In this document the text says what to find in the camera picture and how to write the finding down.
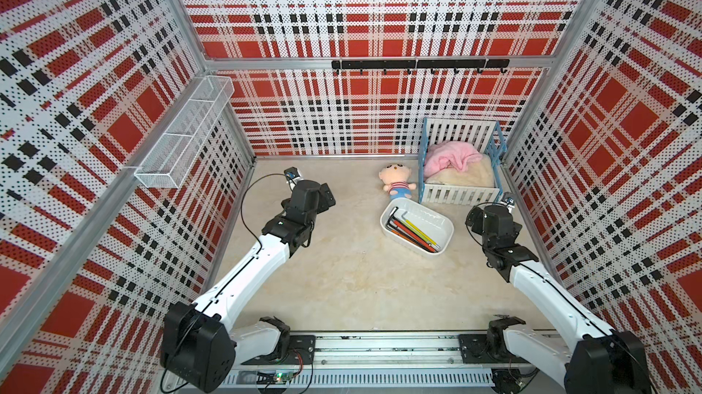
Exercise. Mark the plush doll pink head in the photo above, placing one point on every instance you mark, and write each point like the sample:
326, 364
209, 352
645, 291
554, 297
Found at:
396, 179

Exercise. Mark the yellow hex key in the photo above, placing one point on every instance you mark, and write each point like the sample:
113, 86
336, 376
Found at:
420, 233

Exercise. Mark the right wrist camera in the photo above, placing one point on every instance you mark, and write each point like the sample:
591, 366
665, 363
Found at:
508, 200

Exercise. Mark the pink fleece blanket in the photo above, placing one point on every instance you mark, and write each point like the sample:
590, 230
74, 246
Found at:
452, 153

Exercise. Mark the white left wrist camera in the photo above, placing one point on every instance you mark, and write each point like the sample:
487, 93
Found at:
292, 177

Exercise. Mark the blue white toy crib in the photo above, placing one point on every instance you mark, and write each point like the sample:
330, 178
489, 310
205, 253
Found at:
485, 136

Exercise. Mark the red hex key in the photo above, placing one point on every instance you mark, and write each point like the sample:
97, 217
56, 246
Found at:
398, 226

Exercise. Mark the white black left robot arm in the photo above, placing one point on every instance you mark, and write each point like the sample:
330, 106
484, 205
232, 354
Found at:
241, 284

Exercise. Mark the white wire mesh shelf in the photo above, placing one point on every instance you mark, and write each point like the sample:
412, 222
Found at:
169, 162

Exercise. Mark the cream fluffy blanket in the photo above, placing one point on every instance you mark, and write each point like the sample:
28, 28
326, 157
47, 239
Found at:
476, 174

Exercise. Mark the white plastic storage box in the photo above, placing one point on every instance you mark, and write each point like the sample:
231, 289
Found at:
435, 225

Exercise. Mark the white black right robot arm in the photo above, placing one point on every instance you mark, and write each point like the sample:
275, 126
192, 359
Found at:
590, 356

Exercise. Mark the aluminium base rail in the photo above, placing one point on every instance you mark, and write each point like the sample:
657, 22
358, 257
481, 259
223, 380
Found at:
381, 359

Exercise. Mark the orange hex key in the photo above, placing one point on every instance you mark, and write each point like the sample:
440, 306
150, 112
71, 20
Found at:
407, 239

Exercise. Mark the black wall hook rail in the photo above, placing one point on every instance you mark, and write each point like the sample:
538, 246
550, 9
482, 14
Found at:
421, 64

